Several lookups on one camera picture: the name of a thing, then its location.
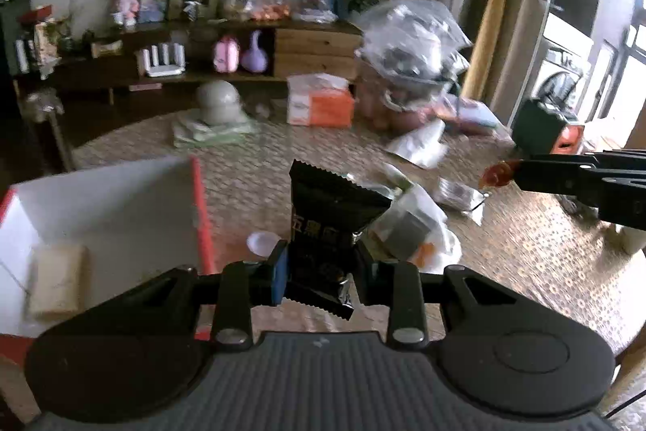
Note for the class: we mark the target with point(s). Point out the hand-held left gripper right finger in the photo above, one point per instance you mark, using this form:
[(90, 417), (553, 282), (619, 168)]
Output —
[(371, 279)]

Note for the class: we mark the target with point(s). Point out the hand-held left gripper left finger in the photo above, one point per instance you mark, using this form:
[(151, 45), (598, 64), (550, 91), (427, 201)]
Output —
[(277, 277)]

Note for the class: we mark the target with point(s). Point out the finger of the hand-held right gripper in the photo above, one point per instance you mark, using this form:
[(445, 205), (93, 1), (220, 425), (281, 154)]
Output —
[(555, 168), (623, 204)]

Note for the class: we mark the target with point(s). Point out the orange candy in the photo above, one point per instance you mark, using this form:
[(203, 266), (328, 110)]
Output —
[(497, 173)]

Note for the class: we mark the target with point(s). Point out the black snack packet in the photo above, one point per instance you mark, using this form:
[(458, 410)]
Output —
[(325, 229)]

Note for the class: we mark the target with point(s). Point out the white green plastic bag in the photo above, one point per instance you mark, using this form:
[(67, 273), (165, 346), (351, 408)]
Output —
[(444, 244)]

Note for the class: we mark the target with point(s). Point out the silver foil packet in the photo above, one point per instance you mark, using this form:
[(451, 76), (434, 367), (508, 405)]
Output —
[(457, 196)]

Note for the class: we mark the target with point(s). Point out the red and white cardboard box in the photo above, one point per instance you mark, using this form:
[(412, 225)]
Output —
[(116, 209)]

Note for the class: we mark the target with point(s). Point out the white bottle cap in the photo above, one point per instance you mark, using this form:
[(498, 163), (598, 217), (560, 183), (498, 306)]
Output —
[(262, 243)]

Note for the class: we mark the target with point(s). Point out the green and orange container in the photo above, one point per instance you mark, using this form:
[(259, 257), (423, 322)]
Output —
[(547, 128)]

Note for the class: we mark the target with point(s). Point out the clear packet grey contents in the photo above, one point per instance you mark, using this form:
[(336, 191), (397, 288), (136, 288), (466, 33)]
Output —
[(403, 229)]

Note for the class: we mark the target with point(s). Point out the washing machine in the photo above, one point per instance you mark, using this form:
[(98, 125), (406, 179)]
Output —
[(560, 77)]

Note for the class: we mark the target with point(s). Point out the stack of papers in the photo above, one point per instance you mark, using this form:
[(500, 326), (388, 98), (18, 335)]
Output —
[(474, 115)]

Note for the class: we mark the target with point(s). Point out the patterned tablecloth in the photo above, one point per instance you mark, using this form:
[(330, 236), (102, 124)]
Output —
[(303, 148)]

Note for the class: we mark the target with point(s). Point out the white paper bag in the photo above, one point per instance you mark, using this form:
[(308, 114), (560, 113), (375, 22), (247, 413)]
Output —
[(419, 143)]

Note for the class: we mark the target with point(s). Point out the green folded cloth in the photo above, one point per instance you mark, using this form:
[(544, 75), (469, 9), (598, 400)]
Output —
[(212, 135)]

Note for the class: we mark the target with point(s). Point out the pink plastic bag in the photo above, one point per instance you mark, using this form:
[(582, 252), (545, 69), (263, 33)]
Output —
[(393, 113)]

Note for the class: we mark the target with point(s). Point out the orange tissue pack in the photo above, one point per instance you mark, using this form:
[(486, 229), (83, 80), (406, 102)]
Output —
[(320, 100)]

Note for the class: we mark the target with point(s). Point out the grey bowl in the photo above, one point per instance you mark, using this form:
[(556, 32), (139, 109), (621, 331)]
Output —
[(219, 103)]

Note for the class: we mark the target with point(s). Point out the large clear plastic bag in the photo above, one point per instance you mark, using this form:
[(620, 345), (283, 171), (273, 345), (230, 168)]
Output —
[(411, 42)]

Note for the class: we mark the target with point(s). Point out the beige packet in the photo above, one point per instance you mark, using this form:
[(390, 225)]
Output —
[(55, 279)]

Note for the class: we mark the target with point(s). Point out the purple vase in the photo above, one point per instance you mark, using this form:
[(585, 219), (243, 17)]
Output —
[(254, 55)]

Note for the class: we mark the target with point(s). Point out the pink case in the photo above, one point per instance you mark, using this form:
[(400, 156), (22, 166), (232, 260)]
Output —
[(225, 55)]

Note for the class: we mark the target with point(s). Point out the pink book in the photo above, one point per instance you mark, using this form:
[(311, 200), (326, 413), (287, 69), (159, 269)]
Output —
[(146, 86)]

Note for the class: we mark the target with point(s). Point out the wooden television cabinet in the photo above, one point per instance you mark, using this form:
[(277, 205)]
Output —
[(313, 47)]

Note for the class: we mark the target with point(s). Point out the white router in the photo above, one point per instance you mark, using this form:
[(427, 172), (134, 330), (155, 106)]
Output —
[(161, 60)]

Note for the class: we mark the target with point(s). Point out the yellow box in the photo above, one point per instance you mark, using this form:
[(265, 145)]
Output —
[(106, 49)]

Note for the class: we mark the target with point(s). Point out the glass jar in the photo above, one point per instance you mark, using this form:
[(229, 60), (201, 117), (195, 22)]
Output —
[(43, 105)]

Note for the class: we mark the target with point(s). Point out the dark tall cabinet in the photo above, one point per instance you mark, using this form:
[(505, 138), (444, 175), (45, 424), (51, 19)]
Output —
[(12, 17)]

